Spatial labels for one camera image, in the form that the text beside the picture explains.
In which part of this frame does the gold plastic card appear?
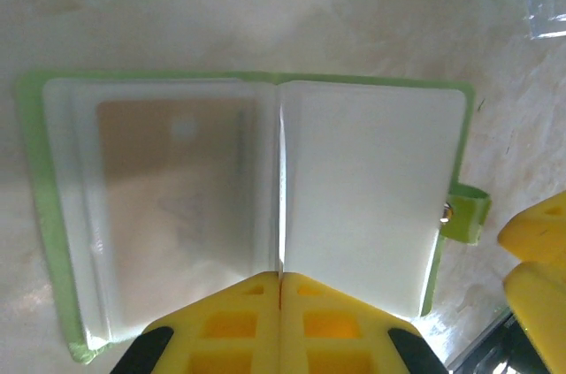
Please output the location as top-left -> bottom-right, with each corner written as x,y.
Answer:
94,98 -> 260,338

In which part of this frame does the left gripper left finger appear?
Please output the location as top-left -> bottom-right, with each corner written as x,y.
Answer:
112,271 -> 282,374

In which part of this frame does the green card holder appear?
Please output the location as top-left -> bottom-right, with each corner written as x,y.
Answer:
14,68 -> 493,367

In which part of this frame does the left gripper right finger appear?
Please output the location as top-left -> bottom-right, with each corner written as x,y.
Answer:
280,271 -> 448,374

